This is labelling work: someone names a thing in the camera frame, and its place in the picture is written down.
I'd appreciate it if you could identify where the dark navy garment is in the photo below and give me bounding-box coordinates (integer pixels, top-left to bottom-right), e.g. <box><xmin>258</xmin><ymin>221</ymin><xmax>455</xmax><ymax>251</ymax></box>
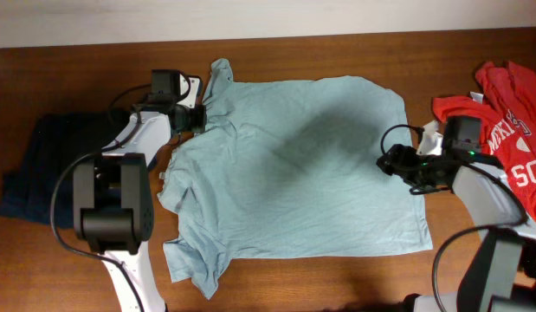
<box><xmin>0</xmin><ymin>109</ymin><xmax>133</xmax><ymax>224</ymax></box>

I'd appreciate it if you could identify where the light teal t-shirt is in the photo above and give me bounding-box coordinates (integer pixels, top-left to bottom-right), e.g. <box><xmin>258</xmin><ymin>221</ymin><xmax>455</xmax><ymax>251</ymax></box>
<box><xmin>158</xmin><ymin>59</ymin><xmax>432</xmax><ymax>298</ymax></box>

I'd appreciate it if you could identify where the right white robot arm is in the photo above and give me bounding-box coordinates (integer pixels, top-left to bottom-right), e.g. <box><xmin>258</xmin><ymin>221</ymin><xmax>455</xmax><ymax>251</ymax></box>
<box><xmin>377</xmin><ymin>116</ymin><xmax>536</xmax><ymax>312</ymax></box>

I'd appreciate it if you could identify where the red printed t-shirt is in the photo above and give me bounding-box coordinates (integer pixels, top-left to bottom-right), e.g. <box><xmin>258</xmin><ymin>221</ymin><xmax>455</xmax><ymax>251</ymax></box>
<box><xmin>432</xmin><ymin>62</ymin><xmax>536</xmax><ymax>222</ymax></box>

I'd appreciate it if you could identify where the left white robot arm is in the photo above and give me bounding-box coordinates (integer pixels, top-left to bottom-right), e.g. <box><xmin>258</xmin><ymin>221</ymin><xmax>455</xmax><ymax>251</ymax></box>
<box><xmin>72</xmin><ymin>69</ymin><xmax>206</xmax><ymax>311</ymax></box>

